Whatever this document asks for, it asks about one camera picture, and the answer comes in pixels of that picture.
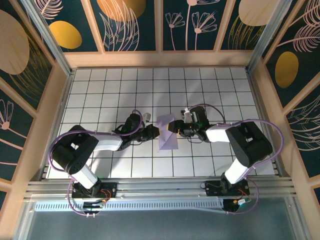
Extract wall panel with yellow oval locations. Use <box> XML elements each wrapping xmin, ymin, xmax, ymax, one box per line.
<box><xmin>33</xmin><ymin>0</ymin><xmax>105</xmax><ymax>54</ymax></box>

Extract wall panel cream circle yellow lines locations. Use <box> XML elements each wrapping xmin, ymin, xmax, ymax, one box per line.
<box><xmin>219</xmin><ymin>0</ymin><xmax>280</xmax><ymax>51</ymax></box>

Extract wall panel white leaf outlines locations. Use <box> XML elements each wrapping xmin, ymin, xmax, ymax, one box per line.
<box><xmin>283</xmin><ymin>94</ymin><xmax>320</xmax><ymax>179</ymax></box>

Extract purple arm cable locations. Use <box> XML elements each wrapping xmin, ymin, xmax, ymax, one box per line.
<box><xmin>187</xmin><ymin>103</ymin><xmax>285</xmax><ymax>216</ymax></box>
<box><xmin>47</xmin><ymin>108</ymin><xmax>145</xmax><ymax>217</ymax></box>

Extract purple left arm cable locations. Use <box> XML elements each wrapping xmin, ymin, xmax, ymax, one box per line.
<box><xmin>47</xmin><ymin>108</ymin><xmax>145</xmax><ymax>217</ymax></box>

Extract wall panel yellow oval feather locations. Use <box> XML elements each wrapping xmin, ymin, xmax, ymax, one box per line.
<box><xmin>261</xmin><ymin>0</ymin><xmax>320</xmax><ymax>109</ymax></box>

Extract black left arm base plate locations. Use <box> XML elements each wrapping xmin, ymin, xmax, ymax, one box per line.
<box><xmin>71</xmin><ymin>181</ymin><xmax>118</xmax><ymax>200</ymax></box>

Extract wall panel orange circle leaves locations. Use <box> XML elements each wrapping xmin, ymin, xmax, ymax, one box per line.
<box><xmin>89</xmin><ymin>0</ymin><xmax>158</xmax><ymax>53</ymax></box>

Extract aluminium corner post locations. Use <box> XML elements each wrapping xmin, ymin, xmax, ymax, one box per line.
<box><xmin>21</xmin><ymin>0</ymin><xmax>76</xmax><ymax>76</ymax></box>
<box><xmin>246</xmin><ymin>0</ymin><xmax>292</xmax><ymax>73</ymax></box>

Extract black connector box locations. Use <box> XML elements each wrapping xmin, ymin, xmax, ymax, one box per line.
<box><xmin>83</xmin><ymin>200</ymin><xmax>105</xmax><ymax>210</ymax></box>

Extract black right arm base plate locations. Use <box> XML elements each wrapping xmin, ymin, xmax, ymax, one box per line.
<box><xmin>204</xmin><ymin>180</ymin><xmax>251</xmax><ymax>199</ymax></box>

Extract purple paper sheet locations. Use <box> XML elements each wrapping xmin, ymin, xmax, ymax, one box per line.
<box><xmin>156</xmin><ymin>113</ymin><xmax>180</xmax><ymax>151</ymax></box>

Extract long aluminium mounting rail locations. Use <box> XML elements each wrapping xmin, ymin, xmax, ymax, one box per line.
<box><xmin>23</xmin><ymin>176</ymin><xmax>298</xmax><ymax>201</ymax></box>

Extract small dark teal wall panel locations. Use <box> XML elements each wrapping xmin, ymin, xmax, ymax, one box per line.
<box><xmin>0</xmin><ymin>188</ymin><xmax>10</xmax><ymax>213</ymax></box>
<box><xmin>311</xmin><ymin>184</ymin><xmax>320</xmax><ymax>213</ymax></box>

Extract aluminium side rail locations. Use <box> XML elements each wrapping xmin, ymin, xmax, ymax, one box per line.
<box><xmin>246</xmin><ymin>69</ymin><xmax>286</xmax><ymax>178</ymax></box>
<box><xmin>41</xmin><ymin>69</ymin><xmax>76</xmax><ymax>181</ymax></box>

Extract wall panel single pink flower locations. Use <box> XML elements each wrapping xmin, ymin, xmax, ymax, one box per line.
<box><xmin>0</xmin><ymin>77</ymin><xmax>38</xmax><ymax>186</ymax></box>

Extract grey slotted cable duct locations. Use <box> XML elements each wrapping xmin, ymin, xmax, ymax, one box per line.
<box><xmin>34</xmin><ymin>199</ymin><xmax>226</xmax><ymax>213</ymax></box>

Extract wall panel with pink flowers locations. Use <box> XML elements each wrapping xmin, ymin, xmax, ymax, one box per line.
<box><xmin>161</xmin><ymin>0</ymin><xmax>232</xmax><ymax>52</ymax></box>

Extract black round cable port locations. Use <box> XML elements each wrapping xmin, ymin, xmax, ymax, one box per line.
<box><xmin>223</xmin><ymin>199</ymin><xmax>245</xmax><ymax>215</ymax></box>

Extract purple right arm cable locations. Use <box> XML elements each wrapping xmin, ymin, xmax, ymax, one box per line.
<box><xmin>187</xmin><ymin>103</ymin><xmax>285</xmax><ymax>216</ymax></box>

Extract wall panel large cream circle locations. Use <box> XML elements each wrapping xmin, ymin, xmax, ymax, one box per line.
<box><xmin>0</xmin><ymin>0</ymin><xmax>55</xmax><ymax>112</ymax></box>

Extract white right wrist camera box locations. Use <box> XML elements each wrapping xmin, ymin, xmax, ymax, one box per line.
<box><xmin>180</xmin><ymin>107</ymin><xmax>192</xmax><ymax>123</ymax></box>

